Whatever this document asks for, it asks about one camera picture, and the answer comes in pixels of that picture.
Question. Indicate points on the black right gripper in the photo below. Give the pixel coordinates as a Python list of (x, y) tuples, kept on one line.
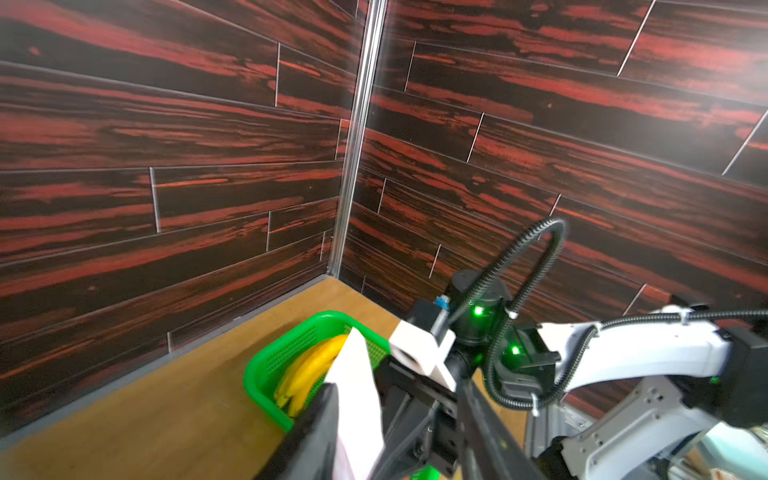
[(420, 415)]

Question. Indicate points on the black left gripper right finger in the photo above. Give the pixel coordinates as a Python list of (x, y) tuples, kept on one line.
[(486, 448)]

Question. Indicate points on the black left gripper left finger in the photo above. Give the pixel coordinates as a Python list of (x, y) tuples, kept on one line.
[(308, 450)]

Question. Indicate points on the pink printed plastic bag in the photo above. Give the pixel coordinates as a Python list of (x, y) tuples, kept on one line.
[(359, 435)]

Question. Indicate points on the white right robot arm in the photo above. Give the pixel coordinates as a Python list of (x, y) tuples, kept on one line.
[(695, 369)]

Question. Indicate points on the yellow banana bunch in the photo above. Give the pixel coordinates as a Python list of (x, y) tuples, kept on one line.
[(310, 367)]

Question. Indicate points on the green plastic basket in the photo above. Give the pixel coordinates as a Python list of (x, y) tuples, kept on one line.
[(270, 370)]

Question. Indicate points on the aluminium corner post right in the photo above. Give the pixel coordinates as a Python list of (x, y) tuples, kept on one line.
[(370, 48)]

